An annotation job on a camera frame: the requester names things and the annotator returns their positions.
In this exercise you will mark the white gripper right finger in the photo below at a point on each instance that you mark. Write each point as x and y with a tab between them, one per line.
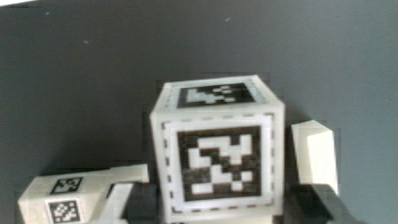
321	208

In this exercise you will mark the white tagged cube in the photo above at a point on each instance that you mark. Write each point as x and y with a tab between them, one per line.
218	124

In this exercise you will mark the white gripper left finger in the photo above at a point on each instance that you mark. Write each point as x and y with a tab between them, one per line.
133	204

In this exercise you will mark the white tagged base sheet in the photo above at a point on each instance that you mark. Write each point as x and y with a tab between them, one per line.
10	2

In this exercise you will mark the white chair back frame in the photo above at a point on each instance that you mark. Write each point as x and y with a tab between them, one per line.
316	152

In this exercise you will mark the white chair leg block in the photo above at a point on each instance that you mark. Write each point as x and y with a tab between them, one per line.
81	198

